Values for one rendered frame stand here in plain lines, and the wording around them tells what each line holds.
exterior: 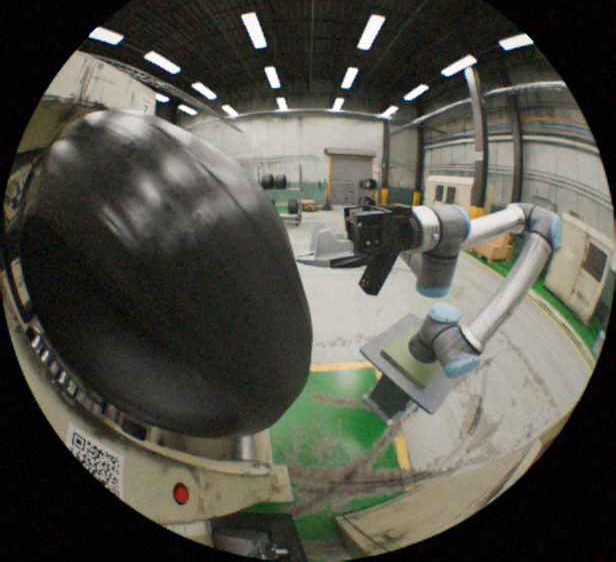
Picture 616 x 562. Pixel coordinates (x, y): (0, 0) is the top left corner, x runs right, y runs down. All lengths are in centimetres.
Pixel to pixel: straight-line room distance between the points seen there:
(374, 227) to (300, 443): 132
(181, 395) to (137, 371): 15
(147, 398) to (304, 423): 105
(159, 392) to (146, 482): 36
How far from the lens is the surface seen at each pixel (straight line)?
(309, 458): 137
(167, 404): 58
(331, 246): 27
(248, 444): 47
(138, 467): 28
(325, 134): 1170
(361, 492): 141
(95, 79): 63
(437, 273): 43
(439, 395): 99
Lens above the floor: 137
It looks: 23 degrees down
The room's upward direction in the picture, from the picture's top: straight up
